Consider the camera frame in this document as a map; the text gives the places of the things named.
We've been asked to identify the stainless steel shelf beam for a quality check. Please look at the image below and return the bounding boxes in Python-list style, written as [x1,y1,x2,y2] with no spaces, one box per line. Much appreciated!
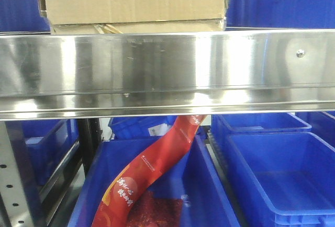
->
[1,29,334,121]

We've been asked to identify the blue bin lower left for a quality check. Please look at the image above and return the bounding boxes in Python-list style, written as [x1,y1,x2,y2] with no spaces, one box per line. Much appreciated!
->
[21,118,80,187]

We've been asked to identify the blue bin upper left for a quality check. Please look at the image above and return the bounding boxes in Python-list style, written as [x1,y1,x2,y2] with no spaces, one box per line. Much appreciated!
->
[1,0,50,32]

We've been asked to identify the blue bin upper right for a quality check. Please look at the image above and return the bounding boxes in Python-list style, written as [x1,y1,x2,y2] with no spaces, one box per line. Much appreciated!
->
[227,0,334,29]

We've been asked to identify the blue bin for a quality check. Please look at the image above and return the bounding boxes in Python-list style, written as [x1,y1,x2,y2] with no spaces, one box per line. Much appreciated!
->
[21,118,80,187]
[68,137,240,226]
[211,112,312,149]
[226,132,334,226]
[108,115,207,141]
[227,0,334,29]
[1,0,50,32]

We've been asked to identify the perforated steel shelf upright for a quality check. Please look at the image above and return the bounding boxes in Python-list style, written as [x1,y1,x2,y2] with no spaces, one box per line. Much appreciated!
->
[1,121,47,226]

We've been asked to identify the dark red textured packet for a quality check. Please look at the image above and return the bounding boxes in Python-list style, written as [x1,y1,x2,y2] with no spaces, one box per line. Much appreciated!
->
[126,191,183,227]

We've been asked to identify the red printed packaging strip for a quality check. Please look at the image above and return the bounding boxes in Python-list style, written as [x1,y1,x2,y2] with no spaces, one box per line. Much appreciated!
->
[92,115,206,226]

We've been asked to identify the blue bin lower centre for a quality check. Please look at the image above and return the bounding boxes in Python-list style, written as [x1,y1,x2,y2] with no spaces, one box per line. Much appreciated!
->
[68,137,240,226]

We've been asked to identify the blue bin rear centre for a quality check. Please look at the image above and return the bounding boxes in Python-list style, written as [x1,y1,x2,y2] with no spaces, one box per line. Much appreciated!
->
[108,115,207,141]

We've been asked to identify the blue bin rear right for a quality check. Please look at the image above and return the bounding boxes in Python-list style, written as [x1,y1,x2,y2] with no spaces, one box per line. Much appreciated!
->
[211,112,312,149]

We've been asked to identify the white paper label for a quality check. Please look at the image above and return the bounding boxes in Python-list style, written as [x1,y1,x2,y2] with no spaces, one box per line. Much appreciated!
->
[148,123,172,137]

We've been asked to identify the blue bin lower right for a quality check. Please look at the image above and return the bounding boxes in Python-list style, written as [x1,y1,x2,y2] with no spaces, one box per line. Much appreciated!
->
[226,132,334,226]

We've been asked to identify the brown cardboard box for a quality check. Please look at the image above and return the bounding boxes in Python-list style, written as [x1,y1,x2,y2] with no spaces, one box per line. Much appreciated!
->
[38,0,228,35]

